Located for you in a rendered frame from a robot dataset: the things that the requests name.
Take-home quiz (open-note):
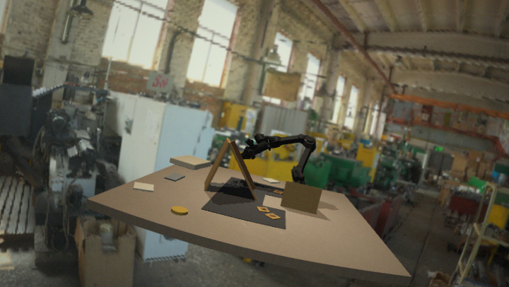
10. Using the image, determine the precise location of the yellow flat round disc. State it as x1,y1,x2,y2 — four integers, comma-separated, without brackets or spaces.
171,206,188,216

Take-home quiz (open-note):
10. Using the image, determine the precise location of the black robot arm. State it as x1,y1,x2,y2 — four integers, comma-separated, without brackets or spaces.
245,134,316,185

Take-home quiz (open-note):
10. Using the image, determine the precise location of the grey flat rectangular tile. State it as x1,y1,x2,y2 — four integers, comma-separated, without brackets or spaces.
164,173,185,182

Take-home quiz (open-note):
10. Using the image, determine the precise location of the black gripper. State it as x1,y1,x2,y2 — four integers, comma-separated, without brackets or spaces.
241,144,262,160

